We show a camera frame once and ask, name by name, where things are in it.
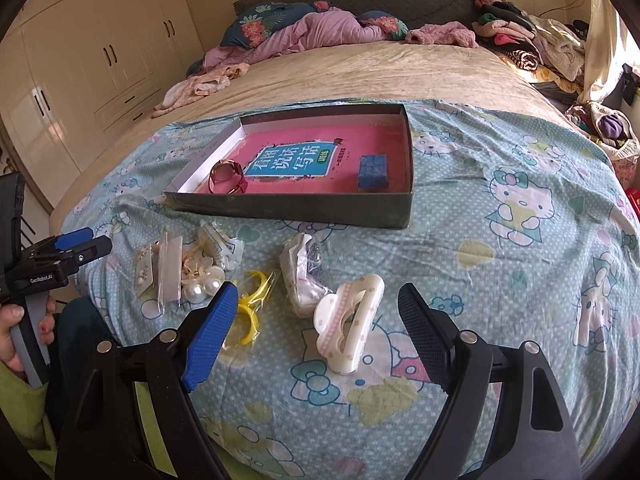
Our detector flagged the yellow hoop earrings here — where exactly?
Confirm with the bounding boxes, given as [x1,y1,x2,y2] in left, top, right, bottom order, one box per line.
[222,269,279,350]

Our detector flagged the pearl flower earrings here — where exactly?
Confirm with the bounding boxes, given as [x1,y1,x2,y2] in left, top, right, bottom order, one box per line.
[181,246,226,304]

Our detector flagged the white polka-dot hair claw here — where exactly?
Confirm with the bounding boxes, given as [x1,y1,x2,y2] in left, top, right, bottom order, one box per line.
[314,274,385,375]

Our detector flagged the bagged white comb clip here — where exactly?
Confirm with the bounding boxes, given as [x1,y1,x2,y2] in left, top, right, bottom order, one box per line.
[198,220,245,271]

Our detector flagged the bagged white hair accessory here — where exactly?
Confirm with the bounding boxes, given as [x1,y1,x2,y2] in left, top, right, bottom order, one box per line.
[280,233,332,318]

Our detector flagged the green sleeve forearm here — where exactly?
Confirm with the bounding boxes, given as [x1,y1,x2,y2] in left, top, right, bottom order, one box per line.
[0,364,58,479]

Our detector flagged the person's left hand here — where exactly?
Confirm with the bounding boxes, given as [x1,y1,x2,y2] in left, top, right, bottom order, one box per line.
[0,296,56,376]

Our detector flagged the Hello Kitty blue blanket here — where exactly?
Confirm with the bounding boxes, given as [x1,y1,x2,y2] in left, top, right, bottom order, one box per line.
[60,97,640,480]

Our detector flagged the small blue box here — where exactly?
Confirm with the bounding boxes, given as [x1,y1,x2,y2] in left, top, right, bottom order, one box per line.
[357,154,388,192]

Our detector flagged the dark shallow cardboard box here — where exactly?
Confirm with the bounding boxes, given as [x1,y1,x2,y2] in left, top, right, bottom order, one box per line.
[165,103,413,229]

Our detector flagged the cream wardrobe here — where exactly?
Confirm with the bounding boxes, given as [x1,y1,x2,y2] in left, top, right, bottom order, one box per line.
[1,0,203,206]

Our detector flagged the pink garment on bed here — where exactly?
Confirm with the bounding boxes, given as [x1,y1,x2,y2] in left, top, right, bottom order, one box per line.
[152,63,250,118]

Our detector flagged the beige bedspread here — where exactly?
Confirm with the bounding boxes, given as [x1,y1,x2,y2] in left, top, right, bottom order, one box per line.
[50,41,568,233]

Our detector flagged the floral dark pillow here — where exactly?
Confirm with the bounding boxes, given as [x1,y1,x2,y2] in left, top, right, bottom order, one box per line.
[220,0,331,50]

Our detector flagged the mauve fuzzy garment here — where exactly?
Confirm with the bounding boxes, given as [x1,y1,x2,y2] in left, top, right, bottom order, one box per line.
[405,21,478,49]

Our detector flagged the pile of clothes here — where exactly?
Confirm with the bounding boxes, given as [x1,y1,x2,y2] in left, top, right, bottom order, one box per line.
[472,0,588,86]

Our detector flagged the purple crumpled duvet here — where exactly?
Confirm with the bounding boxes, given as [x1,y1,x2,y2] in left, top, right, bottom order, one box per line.
[190,8,409,75]

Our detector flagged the cream curtain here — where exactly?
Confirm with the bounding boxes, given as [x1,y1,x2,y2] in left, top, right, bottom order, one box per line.
[578,0,639,102]

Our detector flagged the red gold bracelet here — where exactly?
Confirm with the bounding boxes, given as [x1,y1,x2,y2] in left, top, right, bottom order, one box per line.
[207,158,249,195]

